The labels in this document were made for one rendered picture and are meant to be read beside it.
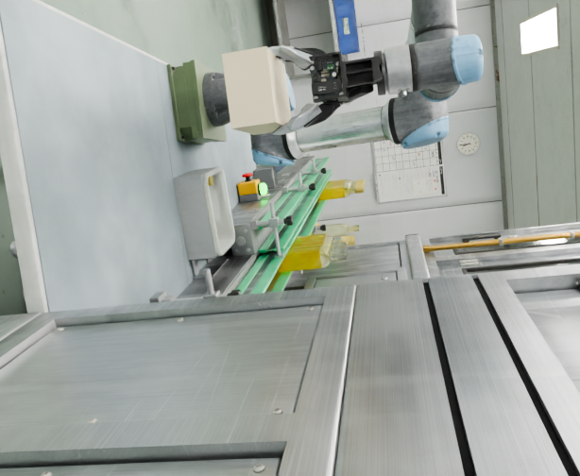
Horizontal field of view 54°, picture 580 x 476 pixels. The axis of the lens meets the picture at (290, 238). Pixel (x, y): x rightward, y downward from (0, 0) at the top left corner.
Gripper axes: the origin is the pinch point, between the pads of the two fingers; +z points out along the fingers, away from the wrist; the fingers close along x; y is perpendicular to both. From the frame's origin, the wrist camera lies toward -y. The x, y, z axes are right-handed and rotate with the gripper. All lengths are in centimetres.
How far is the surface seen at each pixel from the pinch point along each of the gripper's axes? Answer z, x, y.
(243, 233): 25, 29, -63
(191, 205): 33, 18, -42
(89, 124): 35.9, 0.0, -2.5
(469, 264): -42, 52, -108
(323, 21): 46, -182, -637
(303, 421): -10, 36, 55
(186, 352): 6, 34, 37
